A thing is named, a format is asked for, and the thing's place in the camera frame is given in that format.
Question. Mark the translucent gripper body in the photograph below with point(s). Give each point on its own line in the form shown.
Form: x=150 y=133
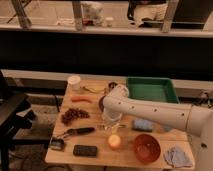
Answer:
x=111 y=120

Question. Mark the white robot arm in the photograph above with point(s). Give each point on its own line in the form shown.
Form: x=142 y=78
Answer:
x=194 y=120

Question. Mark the purple bowl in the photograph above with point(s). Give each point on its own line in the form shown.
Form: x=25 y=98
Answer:
x=101 y=106

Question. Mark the red bowl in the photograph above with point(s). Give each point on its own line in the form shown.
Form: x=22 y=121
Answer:
x=146 y=148

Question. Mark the yellow apple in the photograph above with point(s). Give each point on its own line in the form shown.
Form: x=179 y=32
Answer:
x=114 y=141

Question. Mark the blue sponge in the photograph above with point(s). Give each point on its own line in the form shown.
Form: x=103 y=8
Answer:
x=142 y=125

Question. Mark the banana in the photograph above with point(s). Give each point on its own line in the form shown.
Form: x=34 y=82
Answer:
x=92 y=90

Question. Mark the small metal cup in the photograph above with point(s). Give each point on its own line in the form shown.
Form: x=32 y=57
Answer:
x=111 y=86

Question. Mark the wooden table board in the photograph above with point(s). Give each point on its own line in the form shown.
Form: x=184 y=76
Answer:
x=123 y=156

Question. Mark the bunch of dark grapes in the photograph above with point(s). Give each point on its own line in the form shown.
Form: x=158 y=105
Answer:
x=72 y=114

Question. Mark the black rectangular case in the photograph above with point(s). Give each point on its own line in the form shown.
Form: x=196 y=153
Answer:
x=84 y=150

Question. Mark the green plastic tray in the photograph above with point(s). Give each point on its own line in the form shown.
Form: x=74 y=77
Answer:
x=152 y=89

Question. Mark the white plastic cup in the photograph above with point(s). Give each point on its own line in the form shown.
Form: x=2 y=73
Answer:
x=74 y=82

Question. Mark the small blue yellow object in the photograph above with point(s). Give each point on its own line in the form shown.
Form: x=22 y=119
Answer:
x=167 y=128

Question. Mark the light blue cloth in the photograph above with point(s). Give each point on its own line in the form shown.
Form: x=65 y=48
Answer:
x=177 y=158

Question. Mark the black chair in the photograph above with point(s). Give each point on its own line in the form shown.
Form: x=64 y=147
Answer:
x=10 y=122

